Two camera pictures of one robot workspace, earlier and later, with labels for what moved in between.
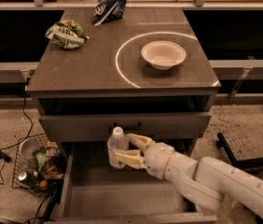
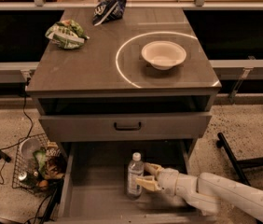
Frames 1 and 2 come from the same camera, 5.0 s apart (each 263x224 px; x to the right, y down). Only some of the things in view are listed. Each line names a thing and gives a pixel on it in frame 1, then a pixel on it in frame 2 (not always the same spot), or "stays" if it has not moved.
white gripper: [157, 157] to [168, 180]
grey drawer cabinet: [82, 94] stays
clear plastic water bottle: [116, 143] to [135, 170]
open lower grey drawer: [93, 192] stays
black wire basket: [39, 165] stays
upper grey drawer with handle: [98, 127] stays
